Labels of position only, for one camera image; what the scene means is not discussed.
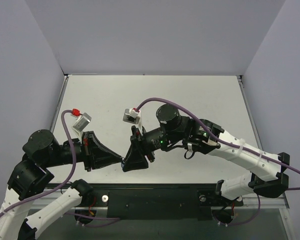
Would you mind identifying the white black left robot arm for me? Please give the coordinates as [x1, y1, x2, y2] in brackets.
[0, 129, 122, 240]

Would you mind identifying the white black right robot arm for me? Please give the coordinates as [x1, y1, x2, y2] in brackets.
[121, 104, 290, 205]

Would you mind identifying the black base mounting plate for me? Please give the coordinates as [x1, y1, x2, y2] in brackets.
[74, 183, 233, 221]

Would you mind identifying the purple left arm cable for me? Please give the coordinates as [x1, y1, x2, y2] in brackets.
[0, 111, 121, 228]

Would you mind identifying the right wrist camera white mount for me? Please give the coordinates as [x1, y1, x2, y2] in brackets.
[122, 108, 143, 130]

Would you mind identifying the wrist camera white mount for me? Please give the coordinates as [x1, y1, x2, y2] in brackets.
[122, 108, 143, 130]
[71, 108, 92, 138]

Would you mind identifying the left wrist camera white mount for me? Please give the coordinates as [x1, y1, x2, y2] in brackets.
[71, 108, 92, 138]

